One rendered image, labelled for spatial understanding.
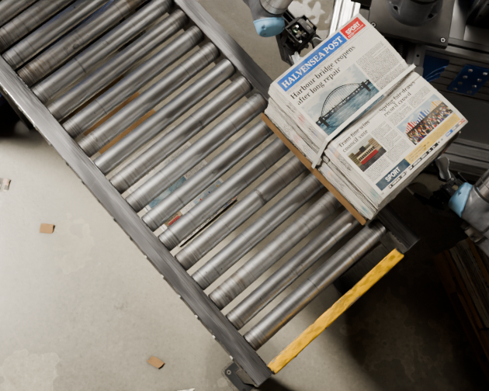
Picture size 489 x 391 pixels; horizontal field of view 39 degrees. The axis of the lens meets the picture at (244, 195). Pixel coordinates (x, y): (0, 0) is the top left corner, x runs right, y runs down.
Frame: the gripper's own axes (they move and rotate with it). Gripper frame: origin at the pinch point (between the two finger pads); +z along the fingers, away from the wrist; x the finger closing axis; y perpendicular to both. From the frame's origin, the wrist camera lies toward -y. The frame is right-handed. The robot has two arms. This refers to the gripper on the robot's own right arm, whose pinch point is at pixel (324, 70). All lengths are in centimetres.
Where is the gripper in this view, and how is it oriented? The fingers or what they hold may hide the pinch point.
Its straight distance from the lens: 190.3
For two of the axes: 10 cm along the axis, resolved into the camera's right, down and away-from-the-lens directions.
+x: 7.5, -6.0, 2.8
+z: 6.6, 7.4, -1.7
